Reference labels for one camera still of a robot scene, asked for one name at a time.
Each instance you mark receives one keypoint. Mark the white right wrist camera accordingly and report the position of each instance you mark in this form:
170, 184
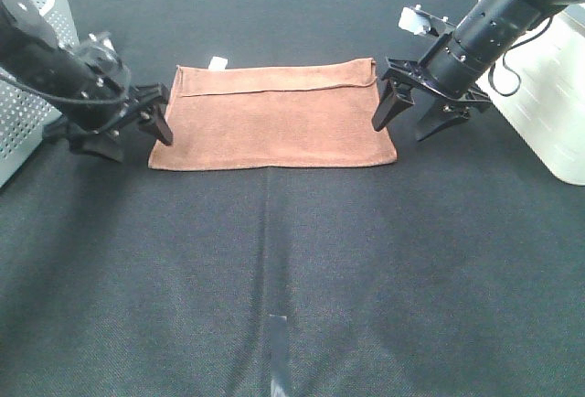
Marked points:
420, 23

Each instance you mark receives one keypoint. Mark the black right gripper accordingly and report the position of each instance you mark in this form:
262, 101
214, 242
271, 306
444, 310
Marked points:
402, 76

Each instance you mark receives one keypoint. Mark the brown towel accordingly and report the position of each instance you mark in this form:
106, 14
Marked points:
308, 116

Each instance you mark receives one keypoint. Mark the grey perforated laundry basket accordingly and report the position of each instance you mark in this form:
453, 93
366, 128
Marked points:
23, 115

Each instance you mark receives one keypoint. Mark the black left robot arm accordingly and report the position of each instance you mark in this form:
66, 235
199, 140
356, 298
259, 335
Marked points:
87, 83

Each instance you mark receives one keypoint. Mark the grey tape strip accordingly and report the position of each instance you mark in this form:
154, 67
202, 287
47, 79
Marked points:
281, 382

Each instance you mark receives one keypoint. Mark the white plastic storage bin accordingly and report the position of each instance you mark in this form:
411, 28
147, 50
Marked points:
543, 98

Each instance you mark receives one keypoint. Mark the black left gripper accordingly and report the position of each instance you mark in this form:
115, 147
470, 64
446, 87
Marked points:
88, 127

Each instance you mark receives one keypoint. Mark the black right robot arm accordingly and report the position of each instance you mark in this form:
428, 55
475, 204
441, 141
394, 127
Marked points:
459, 56

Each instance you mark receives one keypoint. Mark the black table cloth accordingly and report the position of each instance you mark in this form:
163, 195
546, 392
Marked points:
457, 271

